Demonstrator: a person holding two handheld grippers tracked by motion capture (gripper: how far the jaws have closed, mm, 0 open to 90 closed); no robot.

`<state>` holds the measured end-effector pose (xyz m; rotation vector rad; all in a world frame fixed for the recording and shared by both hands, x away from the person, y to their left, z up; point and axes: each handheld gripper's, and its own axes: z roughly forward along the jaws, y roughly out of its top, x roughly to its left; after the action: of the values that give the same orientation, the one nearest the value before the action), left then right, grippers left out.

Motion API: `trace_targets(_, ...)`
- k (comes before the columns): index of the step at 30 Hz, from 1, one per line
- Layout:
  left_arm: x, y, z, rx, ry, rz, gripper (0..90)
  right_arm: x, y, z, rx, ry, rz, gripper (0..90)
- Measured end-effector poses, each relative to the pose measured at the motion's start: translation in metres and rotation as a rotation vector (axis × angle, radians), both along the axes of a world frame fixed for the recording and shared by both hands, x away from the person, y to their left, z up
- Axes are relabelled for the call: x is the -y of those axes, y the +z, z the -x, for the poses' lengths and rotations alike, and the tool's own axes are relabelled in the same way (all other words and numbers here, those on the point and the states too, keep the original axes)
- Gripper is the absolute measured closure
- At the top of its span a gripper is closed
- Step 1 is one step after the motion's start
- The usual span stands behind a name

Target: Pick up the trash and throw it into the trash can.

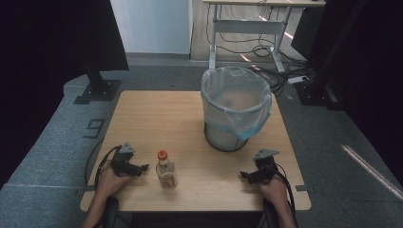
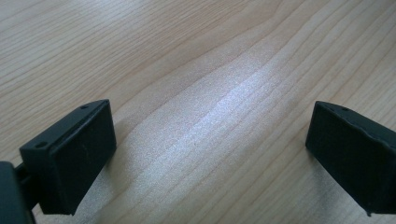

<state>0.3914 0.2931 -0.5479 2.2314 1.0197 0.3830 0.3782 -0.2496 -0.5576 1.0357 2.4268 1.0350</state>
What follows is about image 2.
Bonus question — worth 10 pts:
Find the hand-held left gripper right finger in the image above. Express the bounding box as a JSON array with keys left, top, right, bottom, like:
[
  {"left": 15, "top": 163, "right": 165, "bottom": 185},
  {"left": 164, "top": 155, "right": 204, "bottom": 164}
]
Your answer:
[{"left": 304, "top": 100, "right": 396, "bottom": 217}]

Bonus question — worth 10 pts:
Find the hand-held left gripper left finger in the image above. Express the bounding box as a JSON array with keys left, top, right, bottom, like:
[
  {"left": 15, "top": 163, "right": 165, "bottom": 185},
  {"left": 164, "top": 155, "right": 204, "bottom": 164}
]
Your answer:
[{"left": 19, "top": 99, "right": 118, "bottom": 217}]

